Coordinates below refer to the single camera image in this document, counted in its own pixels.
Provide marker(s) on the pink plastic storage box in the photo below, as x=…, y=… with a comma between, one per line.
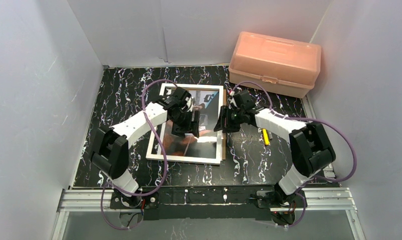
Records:
x=281, y=66

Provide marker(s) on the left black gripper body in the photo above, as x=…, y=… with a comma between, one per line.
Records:
x=186, y=122

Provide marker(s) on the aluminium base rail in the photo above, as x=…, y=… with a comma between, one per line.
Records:
x=333, y=198

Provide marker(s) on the yellow handled screwdriver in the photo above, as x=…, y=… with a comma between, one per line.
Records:
x=266, y=137

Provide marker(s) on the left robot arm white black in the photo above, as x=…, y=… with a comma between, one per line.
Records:
x=110, y=150

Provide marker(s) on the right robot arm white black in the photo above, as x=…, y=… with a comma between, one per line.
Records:
x=310, y=147

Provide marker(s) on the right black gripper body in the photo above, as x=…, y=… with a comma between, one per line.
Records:
x=226, y=118

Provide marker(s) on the white wooden photo frame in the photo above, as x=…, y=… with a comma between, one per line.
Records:
x=188, y=135

